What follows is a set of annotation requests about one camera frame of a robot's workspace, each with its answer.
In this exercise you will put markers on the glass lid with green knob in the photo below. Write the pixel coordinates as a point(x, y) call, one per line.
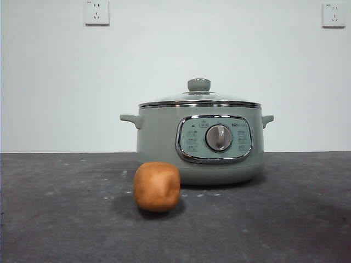
point(198, 85)

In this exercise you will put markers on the brown potato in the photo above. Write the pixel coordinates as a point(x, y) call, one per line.
point(156, 187)

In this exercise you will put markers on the green electric cooking pot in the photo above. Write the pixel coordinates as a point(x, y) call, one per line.
point(159, 142)

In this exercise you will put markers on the white wall socket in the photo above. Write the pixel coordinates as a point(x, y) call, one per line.
point(333, 16)
point(96, 13)

